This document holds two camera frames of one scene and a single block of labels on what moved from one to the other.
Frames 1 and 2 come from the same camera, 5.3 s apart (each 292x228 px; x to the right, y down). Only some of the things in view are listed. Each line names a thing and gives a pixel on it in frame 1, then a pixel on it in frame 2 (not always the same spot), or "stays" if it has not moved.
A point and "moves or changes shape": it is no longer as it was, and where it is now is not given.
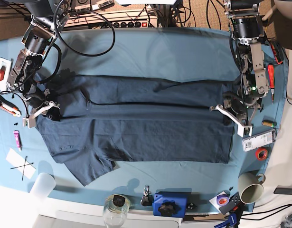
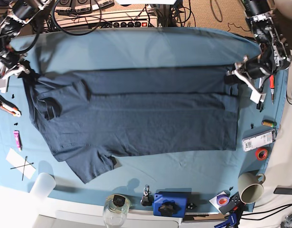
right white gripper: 242,129 -> 256,95
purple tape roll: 222,199 stays
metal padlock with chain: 147,199 stays
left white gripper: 53,113 -> 1,71
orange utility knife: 5,105 stays
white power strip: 135,18 stays
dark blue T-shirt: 103,119 moves or changes shape
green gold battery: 270,123 stays
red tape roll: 261,154 stays
